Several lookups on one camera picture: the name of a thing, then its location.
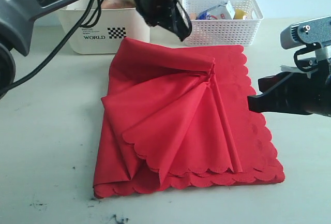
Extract brown egg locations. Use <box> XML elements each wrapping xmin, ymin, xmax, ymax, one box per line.
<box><xmin>190</xmin><ymin>13</ymin><xmax>197</xmax><ymax>20</ymax></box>

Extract cream plastic bin WORLD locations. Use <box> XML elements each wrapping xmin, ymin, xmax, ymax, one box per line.
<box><xmin>69</xmin><ymin>8</ymin><xmax>150</xmax><ymax>54</ymax></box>

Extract round wooden plate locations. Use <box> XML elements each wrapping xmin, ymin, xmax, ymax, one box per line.
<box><xmin>101</xmin><ymin>0</ymin><xmax>136</xmax><ymax>9</ymax></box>

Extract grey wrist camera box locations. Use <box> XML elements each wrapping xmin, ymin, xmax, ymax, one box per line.
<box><xmin>280</xmin><ymin>16</ymin><xmax>330</xmax><ymax>50</ymax></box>

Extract red scalloped tablecloth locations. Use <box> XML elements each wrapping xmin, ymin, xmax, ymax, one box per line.
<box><xmin>93</xmin><ymin>38</ymin><xmax>285</xmax><ymax>198</ymax></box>

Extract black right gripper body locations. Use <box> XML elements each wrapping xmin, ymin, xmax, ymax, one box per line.
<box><xmin>281</xmin><ymin>65</ymin><xmax>330</xmax><ymax>115</ymax></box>

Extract yellow lemon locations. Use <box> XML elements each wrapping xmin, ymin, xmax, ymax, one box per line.
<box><xmin>233</xmin><ymin>9</ymin><xmax>249</xmax><ymax>20</ymax></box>

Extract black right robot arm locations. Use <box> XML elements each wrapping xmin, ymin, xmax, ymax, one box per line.
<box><xmin>247</xmin><ymin>65</ymin><xmax>330</xmax><ymax>117</ymax></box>

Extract blue white milk carton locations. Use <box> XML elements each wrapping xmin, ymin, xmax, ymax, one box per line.
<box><xmin>196</xmin><ymin>1</ymin><xmax>235</xmax><ymax>20</ymax></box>

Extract white perforated plastic basket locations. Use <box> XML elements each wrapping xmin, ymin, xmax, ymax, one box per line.
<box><xmin>182</xmin><ymin>0</ymin><xmax>264</xmax><ymax>47</ymax></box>

